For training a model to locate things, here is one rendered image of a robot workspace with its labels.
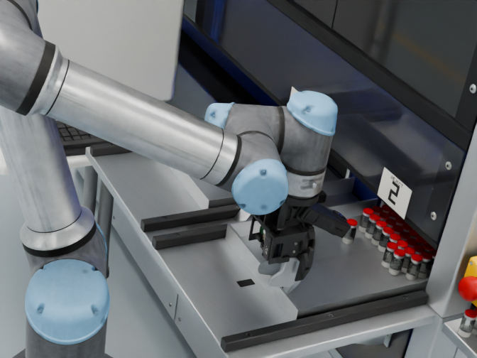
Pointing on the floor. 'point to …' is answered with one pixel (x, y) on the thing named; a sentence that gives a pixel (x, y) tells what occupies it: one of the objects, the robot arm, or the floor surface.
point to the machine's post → (450, 266)
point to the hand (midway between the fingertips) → (287, 286)
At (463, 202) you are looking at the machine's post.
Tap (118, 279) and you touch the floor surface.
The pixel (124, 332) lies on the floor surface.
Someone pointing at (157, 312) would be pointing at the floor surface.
